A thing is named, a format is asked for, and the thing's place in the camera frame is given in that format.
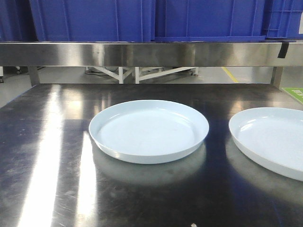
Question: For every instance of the steel shelf post left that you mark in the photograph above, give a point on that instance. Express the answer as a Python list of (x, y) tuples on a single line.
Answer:
[(33, 75)]

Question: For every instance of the black tape strip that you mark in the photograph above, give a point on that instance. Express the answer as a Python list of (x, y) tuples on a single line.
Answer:
[(283, 50)]

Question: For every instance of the steel shelf post right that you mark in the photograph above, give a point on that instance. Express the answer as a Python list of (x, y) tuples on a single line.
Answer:
[(276, 76)]

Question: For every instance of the blue plastic crate middle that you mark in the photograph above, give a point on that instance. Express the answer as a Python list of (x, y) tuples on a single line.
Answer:
[(209, 20)]

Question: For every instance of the pale blue plate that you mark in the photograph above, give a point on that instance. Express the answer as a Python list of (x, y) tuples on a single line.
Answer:
[(149, 131), (272, 137)]

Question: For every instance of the steel shelf post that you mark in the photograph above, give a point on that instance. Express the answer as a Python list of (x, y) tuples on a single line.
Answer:
[(276, 76), (33, 75)]

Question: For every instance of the blue plastic crate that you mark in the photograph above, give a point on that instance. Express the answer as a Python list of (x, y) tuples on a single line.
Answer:
[(209, 20), (94, 20), (283, 19)]

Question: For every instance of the blue plastic crate left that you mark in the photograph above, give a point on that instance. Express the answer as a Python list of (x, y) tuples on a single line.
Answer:
[(94, 20)]

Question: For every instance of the blue crate far left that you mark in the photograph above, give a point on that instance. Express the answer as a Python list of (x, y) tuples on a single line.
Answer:
[(16, 21)]

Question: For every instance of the blue plastic crate right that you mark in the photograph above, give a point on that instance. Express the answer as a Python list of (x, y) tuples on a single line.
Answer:
[(283, 19)]

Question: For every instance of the white metal frame stand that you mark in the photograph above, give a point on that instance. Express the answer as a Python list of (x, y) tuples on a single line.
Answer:
[(138, 73)]

